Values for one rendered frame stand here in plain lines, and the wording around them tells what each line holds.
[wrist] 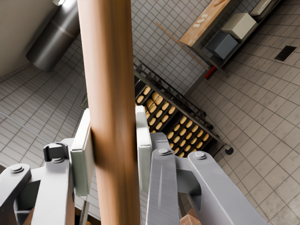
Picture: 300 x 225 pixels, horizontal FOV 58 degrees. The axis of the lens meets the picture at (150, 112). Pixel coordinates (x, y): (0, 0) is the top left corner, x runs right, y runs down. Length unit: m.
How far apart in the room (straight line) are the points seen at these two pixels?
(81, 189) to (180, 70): 5.25
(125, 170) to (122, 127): 0.03
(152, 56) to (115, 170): 5.09
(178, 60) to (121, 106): 5.19
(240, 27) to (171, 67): 1.44
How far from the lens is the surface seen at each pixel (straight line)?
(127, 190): 0.19
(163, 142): 0.17
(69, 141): 0.18
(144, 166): 0.15
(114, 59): 0.16
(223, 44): 4.81
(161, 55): 5.28
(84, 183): 0.16
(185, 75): 5.43
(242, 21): 4.90
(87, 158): 0.16
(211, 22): 4.60
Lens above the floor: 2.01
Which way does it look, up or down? 17 degrees down
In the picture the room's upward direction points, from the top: 53 degrees counter-clockwise
